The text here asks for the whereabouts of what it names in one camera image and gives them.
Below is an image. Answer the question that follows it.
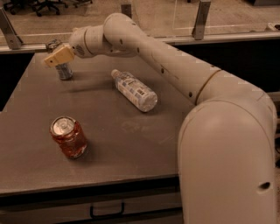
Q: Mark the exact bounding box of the clear plastic water bottle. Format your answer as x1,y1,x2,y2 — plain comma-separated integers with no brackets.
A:
111,69,158,113

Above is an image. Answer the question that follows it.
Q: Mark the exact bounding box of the red soda can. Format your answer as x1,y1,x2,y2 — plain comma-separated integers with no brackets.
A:
50,116,88,159

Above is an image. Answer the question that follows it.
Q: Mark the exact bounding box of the black office chair base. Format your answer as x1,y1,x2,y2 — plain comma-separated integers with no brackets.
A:
0,0,93,17

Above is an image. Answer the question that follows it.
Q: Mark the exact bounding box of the black drawer handle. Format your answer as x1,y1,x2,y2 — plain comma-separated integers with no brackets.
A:
89,202,125,220

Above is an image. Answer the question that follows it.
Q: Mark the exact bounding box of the silver blue redbull can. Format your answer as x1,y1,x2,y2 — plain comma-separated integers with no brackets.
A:
45,39,73,81

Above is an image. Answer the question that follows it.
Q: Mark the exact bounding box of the middle metal railing post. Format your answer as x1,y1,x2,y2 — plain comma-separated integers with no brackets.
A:
121,3,132,18

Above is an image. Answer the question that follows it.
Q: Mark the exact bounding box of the grey cabinet drawer front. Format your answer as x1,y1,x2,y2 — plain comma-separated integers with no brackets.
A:
0,193,183,224

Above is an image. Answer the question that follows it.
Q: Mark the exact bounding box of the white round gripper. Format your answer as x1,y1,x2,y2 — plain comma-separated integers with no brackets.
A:
44,25,106,67

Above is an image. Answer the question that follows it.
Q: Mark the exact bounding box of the left metal railing post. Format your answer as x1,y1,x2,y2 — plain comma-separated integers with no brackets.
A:
0,7,23,50

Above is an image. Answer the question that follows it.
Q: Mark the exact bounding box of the metal railing post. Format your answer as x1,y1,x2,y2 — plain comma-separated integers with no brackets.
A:
192,0,211,40
121,3,132,18
0,7,23,50

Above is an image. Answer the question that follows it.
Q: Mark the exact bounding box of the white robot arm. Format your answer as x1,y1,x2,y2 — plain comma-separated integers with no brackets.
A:
45,13,277,224

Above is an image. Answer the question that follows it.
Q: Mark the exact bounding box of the right metal railing post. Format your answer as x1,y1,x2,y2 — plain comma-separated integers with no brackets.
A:
192,0,211,40

